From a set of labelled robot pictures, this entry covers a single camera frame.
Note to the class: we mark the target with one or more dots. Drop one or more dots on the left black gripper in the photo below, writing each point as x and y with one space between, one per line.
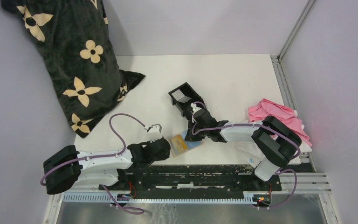
164 157

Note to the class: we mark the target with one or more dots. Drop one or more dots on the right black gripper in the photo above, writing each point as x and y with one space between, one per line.
189 136

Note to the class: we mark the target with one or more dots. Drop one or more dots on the black plastic tray box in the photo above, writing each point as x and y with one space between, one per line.
185 108

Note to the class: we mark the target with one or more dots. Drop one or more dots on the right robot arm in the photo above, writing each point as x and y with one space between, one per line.
278 143

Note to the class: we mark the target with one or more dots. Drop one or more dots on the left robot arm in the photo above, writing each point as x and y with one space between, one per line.
70 168

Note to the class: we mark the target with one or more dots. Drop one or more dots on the stack of credit cards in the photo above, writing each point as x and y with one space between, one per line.
179 96

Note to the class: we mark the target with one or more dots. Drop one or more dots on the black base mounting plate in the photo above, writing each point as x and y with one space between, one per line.
194 182

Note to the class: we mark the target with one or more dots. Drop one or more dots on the white cloth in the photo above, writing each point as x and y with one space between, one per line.
253 154

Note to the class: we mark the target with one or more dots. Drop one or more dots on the pink cloth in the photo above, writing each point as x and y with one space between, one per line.
286 115

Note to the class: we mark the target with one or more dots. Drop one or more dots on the black floral blanket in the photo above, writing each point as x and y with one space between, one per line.
72 36

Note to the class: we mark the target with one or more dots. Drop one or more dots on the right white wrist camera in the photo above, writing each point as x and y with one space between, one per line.
195 108

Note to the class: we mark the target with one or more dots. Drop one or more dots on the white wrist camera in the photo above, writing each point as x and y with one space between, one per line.
195 108
156 128

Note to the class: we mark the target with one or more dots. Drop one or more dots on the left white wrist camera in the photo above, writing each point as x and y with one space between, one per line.
156 128

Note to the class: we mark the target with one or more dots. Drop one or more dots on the aluminium frame rail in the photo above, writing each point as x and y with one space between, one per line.
277 60

